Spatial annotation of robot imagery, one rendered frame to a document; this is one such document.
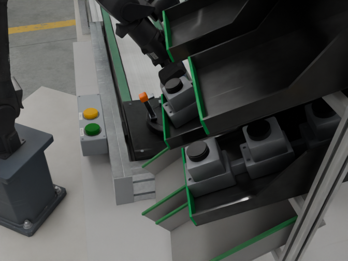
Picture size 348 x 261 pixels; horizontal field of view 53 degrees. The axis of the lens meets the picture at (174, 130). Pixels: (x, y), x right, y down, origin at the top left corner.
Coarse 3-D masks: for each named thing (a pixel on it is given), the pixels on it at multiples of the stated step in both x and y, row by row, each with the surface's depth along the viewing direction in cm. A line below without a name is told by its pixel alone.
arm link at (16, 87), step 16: (0, 0) 57; (0, 16) 59; (0, 32) 60; (0, 48) 62; (0, 64) 63; (0, 80) 65; (16, 80) 70; (0, 96) 65; (16, 96) 67; (16, 112) 69
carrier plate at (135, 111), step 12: (132, 108) 102; (144, 108) 102; (132, 120) 98; (144, 120) 98; (132, 132) 94; (144, 132) 94; (132, 144) 91; (144, 144) 90; (156, 144) 91; (144, 156) 87
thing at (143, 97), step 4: (144, 92) 90; (140, 96) 90; (144, 96) 89; (148, 96) 91; (152, 96) 90; (144, 100) 90; (144, 104) 91; (148, 104) 91; (148, 108) 92; (152, 112) 93; (152, 116) 94
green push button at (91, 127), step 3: (90, 123) 96; (93, 123) 96; (87, 126) 95; (90, 126) 95; (93, 126) 95; (96, 126) 95; (99, 126) 95; (87, 129) 94; (90, 129) 94; (93, 129) 94; (96, 129) 94; (99, 129) 95; (87, 132) 93; (90, 132) 93; (93, 132) 93; (96, 132) 94
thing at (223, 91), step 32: (288, 0) 41; (320, 0) 41; (256, 32) 43; (288, 32) 43; (320, 32) 41; (192, 64) 44; (224, 64) 44; (256, 64) 42; (288, 64) 39; (320, 64) 32; (224, 96) 40; (256, 96) 38; (288, 96) 34; (320, 96) 34; (224, 128) 36
